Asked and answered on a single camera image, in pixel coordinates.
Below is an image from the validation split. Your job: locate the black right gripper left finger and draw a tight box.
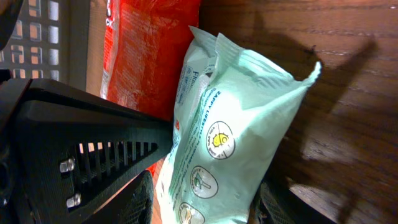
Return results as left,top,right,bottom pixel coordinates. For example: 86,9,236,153
84,170,154,224

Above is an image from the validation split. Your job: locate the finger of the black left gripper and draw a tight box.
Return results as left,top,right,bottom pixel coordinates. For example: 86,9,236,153
1,79,172,223

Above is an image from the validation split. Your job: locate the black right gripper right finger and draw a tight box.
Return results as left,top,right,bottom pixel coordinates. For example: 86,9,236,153
251,179,334,224

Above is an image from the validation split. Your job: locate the white teal wipes packet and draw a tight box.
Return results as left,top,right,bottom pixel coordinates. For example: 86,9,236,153
156,27,322,224

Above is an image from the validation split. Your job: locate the red snack packet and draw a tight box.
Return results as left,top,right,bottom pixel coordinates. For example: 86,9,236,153
100,0,201,121

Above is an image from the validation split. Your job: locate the grey plastic mesh basket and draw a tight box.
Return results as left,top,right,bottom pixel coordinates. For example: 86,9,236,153
1,0,90,90

